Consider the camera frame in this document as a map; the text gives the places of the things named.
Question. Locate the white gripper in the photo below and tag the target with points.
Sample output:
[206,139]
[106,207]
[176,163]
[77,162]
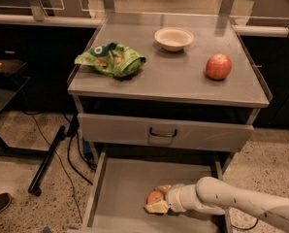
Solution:
[174,197]

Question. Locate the orange fruit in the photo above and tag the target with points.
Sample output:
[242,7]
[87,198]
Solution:
[155,196]

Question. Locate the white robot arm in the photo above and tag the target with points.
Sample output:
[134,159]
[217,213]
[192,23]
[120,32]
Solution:
[212,196]

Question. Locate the open grey middle drawer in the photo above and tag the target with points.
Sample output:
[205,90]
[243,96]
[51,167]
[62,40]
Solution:
[124,179]

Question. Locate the grey top drawer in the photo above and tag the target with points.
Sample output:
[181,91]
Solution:
[193,135]

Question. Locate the grey metal counter cabinet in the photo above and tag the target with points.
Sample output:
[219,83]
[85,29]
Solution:
[173,85]

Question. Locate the black stand leg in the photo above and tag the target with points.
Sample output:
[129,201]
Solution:
[34,187]

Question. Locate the red apple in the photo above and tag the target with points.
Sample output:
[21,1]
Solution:
[218,67]

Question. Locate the green chip bag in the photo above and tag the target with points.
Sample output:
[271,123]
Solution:
[113,59]

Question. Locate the white bowl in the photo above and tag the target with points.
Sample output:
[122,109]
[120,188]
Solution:
[173,39]

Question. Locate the dark side table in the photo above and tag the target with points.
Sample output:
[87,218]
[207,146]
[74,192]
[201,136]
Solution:
[11,83]

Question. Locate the black drawer handle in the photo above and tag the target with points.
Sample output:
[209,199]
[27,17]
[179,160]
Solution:
[162,135]

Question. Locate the grey horizontal rail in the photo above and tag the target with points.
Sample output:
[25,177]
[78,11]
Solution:
[80,22]

